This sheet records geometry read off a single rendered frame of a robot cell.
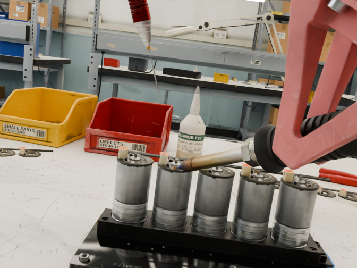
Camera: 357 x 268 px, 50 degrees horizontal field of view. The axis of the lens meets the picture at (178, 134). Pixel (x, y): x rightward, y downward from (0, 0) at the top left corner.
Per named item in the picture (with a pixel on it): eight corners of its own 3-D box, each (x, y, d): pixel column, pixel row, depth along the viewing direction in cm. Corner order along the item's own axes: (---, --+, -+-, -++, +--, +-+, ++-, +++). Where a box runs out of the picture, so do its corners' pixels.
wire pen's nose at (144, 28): (137, 48, 23) (132, 23, 23) (154, 43, 24) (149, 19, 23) (141, 48, 22) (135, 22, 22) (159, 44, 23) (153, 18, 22)
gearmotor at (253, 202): (266, 255, 25) (280, 183, 24) (230, 250, 25) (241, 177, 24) (261, 238, 28) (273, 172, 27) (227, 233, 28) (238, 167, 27)
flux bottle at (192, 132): (171, 160, 49) (180, 84, 47) (181, 156, 52) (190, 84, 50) (195, 166, 48) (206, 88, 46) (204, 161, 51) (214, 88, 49)
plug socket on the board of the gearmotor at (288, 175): (296, 183, 25) (298, 173, 25) (283, 181, 25) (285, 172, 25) (293, 179, 26) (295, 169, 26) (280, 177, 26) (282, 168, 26)
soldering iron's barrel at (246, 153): (178, 179, 24) (261, 166, 19) (173, 155, 24) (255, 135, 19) (194, 177, 25) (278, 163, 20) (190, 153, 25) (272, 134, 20)
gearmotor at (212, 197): (224, 249, 25) (236, 176, 24) (188, 244, 25) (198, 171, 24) (222, 233, 28) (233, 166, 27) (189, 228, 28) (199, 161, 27)
